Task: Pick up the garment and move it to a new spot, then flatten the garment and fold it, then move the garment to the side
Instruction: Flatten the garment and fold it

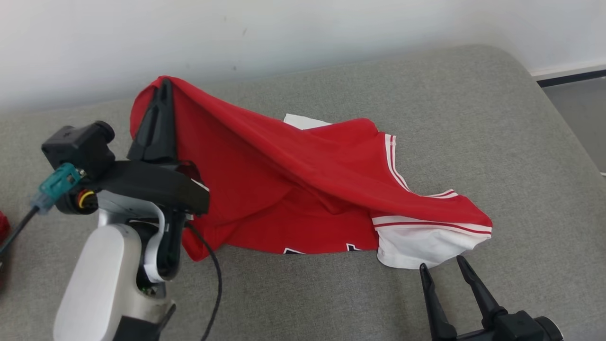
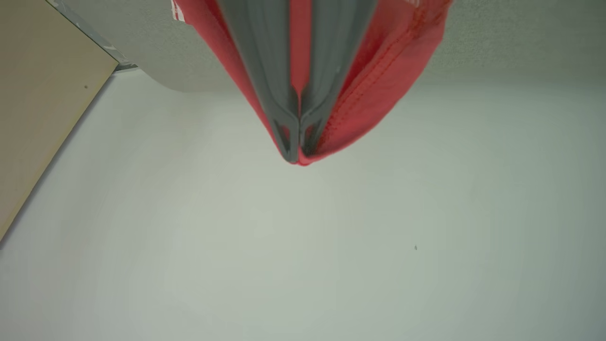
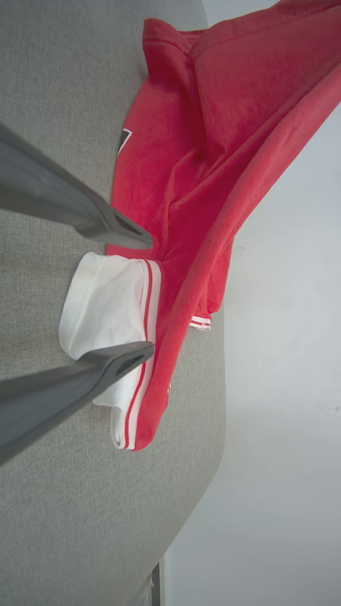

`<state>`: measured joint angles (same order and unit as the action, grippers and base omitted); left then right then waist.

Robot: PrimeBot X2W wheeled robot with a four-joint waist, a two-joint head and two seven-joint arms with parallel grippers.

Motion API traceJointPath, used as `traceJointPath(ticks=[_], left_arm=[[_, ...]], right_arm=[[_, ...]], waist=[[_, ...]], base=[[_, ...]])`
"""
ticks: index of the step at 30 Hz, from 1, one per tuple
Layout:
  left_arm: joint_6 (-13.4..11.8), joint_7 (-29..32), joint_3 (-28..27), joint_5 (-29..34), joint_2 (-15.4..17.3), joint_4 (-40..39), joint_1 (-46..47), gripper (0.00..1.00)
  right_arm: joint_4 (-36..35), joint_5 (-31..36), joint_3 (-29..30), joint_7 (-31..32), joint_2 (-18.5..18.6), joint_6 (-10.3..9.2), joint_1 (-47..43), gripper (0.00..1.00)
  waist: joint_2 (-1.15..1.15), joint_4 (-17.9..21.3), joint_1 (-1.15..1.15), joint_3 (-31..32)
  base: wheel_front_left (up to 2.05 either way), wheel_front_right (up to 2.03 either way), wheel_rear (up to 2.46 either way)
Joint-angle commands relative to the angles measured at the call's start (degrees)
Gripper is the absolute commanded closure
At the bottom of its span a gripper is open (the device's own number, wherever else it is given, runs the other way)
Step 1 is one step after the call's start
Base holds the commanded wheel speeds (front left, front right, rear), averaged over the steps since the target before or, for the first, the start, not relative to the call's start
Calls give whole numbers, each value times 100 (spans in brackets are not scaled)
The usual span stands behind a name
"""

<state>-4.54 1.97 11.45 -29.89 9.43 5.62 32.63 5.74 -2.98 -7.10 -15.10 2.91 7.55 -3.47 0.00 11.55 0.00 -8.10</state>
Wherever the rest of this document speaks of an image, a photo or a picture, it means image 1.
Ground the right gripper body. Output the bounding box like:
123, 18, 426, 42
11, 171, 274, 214
432, 322, 502, 341

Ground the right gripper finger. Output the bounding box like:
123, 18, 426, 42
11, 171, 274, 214
419, 263, 457, 341
456, 256, 507, 328

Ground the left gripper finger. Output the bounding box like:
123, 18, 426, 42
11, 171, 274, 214
160, 79, 178, 164
127, 97, 161, 162

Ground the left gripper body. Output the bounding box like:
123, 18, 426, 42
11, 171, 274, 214
88, 160, 210, 283

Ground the red Bulls jersey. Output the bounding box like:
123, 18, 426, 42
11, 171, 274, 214
129, 75, 493, 269

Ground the teal left camera connector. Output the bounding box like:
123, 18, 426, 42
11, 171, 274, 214
31, 163, 82, 214

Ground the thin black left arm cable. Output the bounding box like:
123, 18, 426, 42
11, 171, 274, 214
185, 223, 223, 341

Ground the black left camera cable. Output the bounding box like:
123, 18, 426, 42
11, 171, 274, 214
0, 206, 39, 256

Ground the white wall baseboard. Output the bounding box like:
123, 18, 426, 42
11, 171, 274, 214
529, 59, 606, 81

